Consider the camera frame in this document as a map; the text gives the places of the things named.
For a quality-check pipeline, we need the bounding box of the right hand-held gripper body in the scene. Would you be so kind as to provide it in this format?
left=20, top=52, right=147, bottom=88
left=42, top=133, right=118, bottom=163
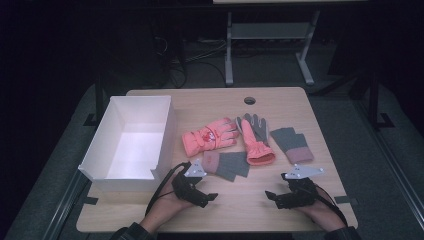
left=279, top=163, right=325, bottom=208

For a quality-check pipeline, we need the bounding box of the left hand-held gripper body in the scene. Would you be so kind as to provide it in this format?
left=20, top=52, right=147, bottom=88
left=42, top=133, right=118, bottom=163
left=171, top=159, right=208, bottom=207

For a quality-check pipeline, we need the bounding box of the grey knit glove pink cuff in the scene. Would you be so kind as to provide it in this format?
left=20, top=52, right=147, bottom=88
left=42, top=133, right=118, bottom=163
left=202, top=150, right=251, bottom=183
left=269, top=126, right=315, bottom=165

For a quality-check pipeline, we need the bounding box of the pink glove with grey palm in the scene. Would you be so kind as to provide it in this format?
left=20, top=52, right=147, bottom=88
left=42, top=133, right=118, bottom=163
left=234, top=113, right=277, bottom=167

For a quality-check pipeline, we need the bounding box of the pink padded glove with print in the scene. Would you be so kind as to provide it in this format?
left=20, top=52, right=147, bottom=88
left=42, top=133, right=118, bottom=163
left=181, top=117, right=240, bottom=158

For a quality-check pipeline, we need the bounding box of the white box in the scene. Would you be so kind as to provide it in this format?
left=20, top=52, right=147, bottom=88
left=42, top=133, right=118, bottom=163
left=77, top=95, right=178, bottom=193

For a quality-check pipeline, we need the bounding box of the person's left hand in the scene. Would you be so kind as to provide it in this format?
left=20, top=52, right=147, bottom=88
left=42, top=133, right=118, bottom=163
left=149, top=174, right=198, bottom=223

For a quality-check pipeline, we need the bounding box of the person's right hand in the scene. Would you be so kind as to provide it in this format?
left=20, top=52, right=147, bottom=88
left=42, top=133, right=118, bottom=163
left=294, top=186, right=342, bottom=224

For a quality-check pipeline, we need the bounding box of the black metal stand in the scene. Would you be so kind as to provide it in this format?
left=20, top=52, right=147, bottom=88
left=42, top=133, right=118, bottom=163
left=83, top=73, right=108, bottom=127
left=366, top=70, right=396, bottom=130

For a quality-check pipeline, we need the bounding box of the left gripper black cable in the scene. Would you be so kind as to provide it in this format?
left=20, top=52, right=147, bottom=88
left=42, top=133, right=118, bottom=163
left=144, top=161, right=192, bottom=216

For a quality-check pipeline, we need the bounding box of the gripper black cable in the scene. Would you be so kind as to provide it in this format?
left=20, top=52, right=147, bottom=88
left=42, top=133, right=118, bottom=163
left=144, top=161, right=192, bottom=216
left=313, top=185, right=349, bottom=228

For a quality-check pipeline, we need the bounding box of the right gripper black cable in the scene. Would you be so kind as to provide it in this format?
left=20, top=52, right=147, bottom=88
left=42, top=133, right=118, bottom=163
left=313, top=185, right=349, bottom=228

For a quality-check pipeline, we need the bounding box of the aluminium rail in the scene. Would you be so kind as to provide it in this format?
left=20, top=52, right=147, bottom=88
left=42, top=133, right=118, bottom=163
left=42, top=169, right=92, bottom=240
left=352, top=99, right=424, bottom=232

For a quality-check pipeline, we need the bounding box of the bundle of floor cables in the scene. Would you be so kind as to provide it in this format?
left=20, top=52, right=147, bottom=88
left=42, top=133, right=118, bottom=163
left=153, top=35, right=228, bottom=89

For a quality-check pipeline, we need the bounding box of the grey metal table frame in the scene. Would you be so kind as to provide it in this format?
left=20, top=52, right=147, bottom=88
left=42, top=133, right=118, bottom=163
left=224, top=10, right=321, bottom=87

